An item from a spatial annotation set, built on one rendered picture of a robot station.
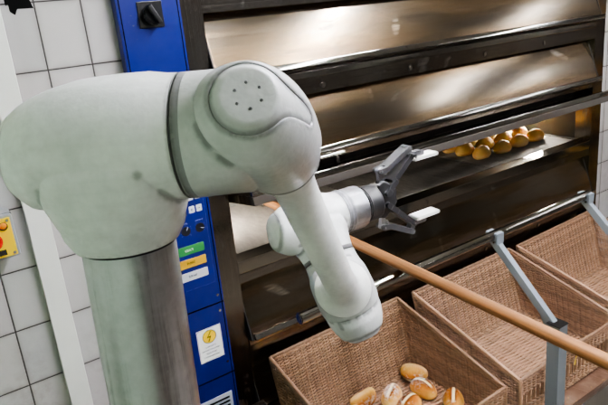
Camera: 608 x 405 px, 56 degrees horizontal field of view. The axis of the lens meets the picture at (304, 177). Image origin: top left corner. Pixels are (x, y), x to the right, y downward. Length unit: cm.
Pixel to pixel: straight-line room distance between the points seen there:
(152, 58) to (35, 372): 83
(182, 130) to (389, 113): 144
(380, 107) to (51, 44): 101
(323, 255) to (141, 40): 81
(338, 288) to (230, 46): 87
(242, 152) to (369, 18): 141
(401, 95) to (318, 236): 120
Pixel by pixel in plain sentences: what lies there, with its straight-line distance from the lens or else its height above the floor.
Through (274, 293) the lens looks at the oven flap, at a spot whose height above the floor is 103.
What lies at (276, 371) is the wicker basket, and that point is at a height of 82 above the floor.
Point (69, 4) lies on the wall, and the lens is 148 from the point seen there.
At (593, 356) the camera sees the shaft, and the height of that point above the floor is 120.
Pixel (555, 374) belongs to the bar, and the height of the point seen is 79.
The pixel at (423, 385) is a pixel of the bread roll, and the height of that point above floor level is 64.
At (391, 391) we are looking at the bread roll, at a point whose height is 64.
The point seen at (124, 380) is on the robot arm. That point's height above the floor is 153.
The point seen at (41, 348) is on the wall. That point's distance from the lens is 163.
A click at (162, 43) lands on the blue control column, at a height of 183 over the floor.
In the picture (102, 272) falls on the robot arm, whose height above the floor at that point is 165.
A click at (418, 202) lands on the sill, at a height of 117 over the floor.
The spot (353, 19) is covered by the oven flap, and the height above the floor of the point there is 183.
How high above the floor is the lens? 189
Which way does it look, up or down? 17 degrees down
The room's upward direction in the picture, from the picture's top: 6 degrees counter-clockwise
